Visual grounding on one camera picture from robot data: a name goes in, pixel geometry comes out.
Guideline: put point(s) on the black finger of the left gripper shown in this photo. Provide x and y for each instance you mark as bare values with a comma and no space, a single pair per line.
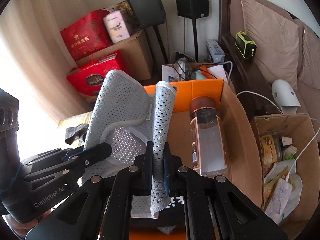
79,161

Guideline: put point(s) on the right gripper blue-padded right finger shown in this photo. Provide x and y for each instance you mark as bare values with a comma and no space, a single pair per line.
198,196

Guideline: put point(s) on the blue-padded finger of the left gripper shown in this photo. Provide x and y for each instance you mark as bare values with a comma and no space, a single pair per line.
58,155

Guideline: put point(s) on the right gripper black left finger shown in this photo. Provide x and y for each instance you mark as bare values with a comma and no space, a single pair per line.
134,180

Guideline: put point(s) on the brown labelled bottle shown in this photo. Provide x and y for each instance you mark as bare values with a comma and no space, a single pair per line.
209,157

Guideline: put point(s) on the light grey mesh brace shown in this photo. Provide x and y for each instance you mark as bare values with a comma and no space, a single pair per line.
126,117

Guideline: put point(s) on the dark grey elastic band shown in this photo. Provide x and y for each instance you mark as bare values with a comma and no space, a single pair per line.
74,133

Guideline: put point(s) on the black sock with white text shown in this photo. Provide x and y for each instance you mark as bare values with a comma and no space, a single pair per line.
172,215

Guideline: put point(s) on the person's left hand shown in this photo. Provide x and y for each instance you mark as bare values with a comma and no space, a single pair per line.
20,229

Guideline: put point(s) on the orange cardboard fruit box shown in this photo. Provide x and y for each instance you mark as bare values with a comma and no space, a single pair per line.
242,151

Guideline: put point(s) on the white curtain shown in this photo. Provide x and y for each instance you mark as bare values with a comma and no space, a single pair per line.
31,30

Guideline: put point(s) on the brown cardboard box background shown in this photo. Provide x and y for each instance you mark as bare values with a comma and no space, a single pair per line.
136,54

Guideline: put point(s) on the open brown cardboard box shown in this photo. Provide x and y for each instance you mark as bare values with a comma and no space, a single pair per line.
304,174

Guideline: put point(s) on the white tissue roll pack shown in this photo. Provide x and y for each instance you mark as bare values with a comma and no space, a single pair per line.
118,25

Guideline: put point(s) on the small blue white box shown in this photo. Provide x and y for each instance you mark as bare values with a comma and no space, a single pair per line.
215,54

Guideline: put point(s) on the white rounded device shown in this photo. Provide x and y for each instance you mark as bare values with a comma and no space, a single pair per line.
285,97

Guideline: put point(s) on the black speaker left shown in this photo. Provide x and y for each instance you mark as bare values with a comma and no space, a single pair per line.
147,13

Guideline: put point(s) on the black speaker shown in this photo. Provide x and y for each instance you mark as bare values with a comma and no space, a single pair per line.
147,13
192,9

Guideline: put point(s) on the green black alarm clock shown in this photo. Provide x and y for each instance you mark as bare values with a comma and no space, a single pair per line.
245,45

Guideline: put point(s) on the beige sofa cushion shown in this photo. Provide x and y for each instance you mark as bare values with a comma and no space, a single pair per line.
275,34
309,72

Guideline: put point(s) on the black speaker right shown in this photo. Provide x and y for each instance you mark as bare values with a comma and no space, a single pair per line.
192,9

